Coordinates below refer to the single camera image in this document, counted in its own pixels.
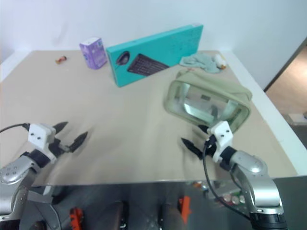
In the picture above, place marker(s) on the small red wrapped candy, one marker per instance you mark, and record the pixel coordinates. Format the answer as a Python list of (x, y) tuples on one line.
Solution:
[(61, 59)]

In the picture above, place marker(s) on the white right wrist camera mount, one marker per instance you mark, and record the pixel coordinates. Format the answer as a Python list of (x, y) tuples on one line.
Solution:
[(224, 134)]

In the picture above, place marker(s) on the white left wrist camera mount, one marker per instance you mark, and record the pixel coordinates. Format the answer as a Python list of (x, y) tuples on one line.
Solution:
[(38, 134)]

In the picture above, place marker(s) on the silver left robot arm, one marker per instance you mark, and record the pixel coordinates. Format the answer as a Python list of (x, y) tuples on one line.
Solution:
[(12, 170)]

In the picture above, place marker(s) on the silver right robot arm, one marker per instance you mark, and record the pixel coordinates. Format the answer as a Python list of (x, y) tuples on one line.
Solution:
[(254, 165)]

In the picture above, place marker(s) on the purple tissue pack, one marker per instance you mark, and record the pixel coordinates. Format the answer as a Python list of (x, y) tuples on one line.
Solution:
[(94, 54)]

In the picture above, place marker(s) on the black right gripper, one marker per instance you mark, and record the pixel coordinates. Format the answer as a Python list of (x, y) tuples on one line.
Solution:
[(211, 146)]

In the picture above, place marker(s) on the orange plastic clamp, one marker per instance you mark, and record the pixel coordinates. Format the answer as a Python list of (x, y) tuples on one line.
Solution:
[(76, 216), (185, 208)]

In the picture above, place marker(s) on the pale green crumpled cloth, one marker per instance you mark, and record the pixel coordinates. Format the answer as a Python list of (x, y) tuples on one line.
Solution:
[(201, 61)]

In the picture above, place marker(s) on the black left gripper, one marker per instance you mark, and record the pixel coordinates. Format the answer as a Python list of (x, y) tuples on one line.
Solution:
[(57, 146)]

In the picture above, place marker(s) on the olive green transparent pouch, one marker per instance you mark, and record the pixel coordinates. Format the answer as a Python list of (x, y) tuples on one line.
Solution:
[(216, 86)]

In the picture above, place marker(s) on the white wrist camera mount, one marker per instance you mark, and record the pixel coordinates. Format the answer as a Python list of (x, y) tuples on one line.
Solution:
[(38, 134), (224, 134)]

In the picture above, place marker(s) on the teal keyboard box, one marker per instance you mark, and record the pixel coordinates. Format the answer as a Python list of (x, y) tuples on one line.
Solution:
[(153, 52)]

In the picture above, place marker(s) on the small white bottle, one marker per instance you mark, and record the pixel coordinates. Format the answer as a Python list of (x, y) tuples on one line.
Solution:
[(219, 61)]

